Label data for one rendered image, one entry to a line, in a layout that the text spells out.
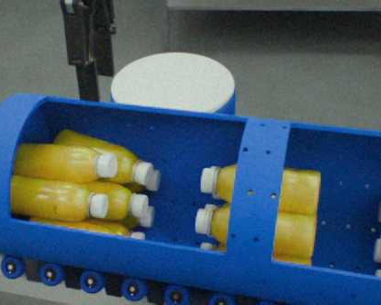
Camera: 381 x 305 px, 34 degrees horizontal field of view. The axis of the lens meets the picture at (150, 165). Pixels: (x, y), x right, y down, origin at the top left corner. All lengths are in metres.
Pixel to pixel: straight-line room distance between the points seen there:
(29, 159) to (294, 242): 0.46
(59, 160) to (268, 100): 2.29
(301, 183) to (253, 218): 0.12
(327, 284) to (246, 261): 0.12
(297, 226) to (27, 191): 0.43
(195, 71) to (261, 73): 2.01
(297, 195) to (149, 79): 0.59
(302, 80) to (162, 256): 2.56
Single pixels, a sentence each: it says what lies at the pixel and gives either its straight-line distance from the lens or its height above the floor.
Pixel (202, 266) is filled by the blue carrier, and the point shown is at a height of 1.09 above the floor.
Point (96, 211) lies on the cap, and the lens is 1.02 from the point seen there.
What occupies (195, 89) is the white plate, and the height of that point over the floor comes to 1.04.
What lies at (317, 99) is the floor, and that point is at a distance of 3.28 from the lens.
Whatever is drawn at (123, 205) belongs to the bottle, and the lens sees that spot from 1.06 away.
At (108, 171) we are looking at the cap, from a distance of 1.02.
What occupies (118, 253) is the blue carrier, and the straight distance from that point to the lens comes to 0.96.
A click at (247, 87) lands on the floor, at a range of 3.34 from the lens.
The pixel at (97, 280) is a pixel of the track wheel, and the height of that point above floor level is 0.97.
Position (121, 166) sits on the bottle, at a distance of 1.07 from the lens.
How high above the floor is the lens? 1.79
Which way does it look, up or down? 39 degrees down
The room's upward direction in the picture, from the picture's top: 4 degrees counter-clockwise
